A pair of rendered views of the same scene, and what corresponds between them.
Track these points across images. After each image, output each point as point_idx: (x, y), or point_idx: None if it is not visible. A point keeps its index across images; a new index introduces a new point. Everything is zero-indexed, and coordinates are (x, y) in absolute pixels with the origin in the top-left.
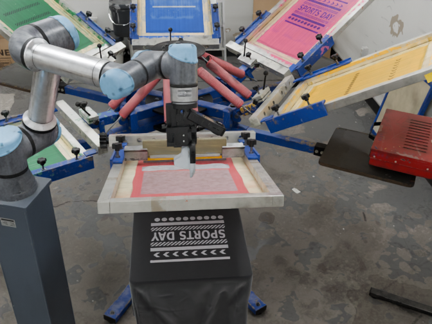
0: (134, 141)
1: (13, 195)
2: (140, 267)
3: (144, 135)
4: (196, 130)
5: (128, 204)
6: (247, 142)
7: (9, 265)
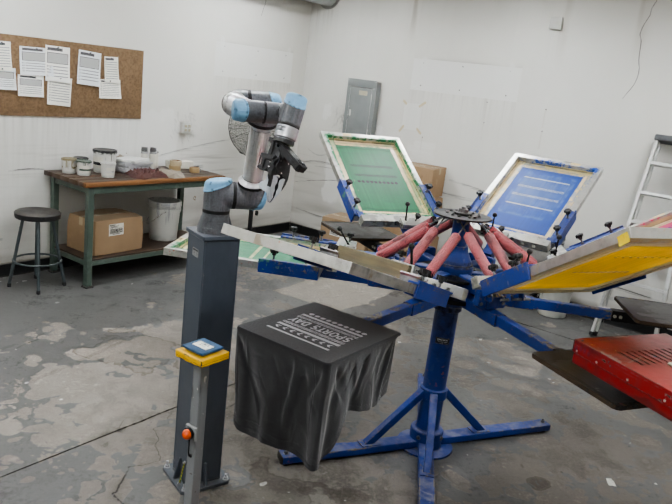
0: None
1: (204, 228)
2: (255, 324)
3: None
4: (279, 159)
5: (241, 231)
6: (420, 269)
7: (188, 298)
